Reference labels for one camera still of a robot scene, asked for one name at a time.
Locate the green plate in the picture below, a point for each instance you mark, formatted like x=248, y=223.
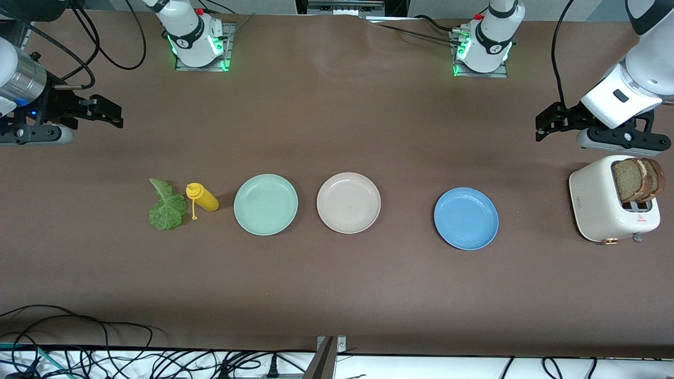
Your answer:
x=266, y=204

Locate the blue plate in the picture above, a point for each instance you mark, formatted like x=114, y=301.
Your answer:
x=466, y=218

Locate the yellow mustard squeeze bottle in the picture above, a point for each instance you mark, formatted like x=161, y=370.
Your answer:
x=202, y=197

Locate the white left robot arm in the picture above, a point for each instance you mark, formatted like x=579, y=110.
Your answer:
x=492, y=37

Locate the black device with metal rail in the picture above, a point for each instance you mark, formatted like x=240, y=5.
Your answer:
x=347, y=6

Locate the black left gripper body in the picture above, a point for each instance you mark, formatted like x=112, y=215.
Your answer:
x=570, y=116

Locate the white toaster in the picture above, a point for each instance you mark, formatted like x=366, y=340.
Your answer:
x=595, y=205

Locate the beige plate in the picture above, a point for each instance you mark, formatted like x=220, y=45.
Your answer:
x=348, y=202

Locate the green lettuce leaf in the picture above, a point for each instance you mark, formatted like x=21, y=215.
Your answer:
x=168, y=208

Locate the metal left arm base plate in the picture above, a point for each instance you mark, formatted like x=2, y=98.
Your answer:
x=489, y=75

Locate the brown bread slice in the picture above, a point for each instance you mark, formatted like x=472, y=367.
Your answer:
x=655, y=179
x=626, y=179

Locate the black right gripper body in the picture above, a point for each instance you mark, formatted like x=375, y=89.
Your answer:
x=54, y=104

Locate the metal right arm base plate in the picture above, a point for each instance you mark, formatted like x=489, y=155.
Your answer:
x=202, y=69

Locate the grey metal bracket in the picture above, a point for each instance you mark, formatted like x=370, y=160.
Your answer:
x=324, y=363

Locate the black power plug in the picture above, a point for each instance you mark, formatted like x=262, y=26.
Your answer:
x=273, y=366

